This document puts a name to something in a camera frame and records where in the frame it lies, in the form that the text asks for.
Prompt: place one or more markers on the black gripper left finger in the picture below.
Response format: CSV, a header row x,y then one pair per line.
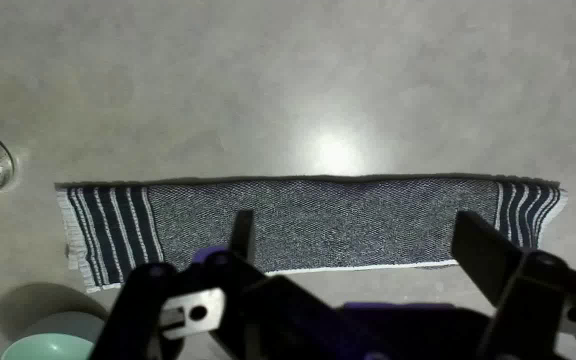
x,y
242,233

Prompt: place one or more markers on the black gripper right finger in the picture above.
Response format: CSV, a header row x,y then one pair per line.
x,y
484,250

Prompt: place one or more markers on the grey towel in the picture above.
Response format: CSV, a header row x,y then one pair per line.
x,y
315,222

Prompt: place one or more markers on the mint green bowl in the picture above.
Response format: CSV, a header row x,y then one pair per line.
x,y
48,349

